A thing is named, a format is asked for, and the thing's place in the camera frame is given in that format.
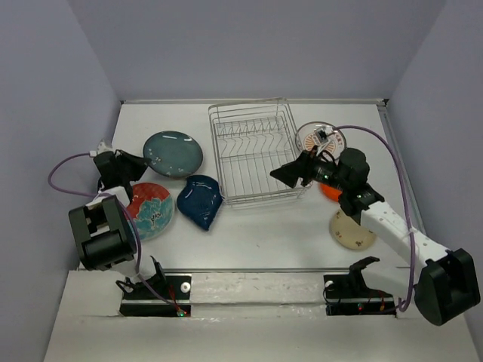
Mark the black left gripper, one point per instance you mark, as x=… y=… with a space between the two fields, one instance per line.
x=139 y=163

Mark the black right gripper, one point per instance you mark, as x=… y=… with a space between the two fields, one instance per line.
x=303 y=167

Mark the teal round plate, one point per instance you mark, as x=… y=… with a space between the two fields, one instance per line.
x=173 y=154

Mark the red and teal floral plate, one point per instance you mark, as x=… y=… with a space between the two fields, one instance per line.
x=152 y=208

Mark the dark blue leaf dish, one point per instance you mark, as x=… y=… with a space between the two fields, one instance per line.
x=200 y=200

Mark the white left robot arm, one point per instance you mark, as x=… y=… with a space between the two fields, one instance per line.
x=104 y=232

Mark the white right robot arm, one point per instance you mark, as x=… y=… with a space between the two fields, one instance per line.
x=442 y=283

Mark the white plate with orange sunburst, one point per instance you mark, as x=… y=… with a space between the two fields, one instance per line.
x=305 y=139

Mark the orange round plate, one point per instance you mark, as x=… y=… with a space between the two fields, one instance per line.
x=330 y=192

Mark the cream floral small plate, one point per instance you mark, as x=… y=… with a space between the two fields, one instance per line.
x=349 y=233

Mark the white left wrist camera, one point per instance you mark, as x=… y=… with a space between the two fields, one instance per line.
x=103 y=146

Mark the stainless wire dish rack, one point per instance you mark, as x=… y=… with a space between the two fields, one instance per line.
x=250 y=139

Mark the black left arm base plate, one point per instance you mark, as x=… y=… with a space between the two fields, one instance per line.
x=170 y=300

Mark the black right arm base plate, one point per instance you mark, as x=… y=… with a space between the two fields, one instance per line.
x=342 y=299

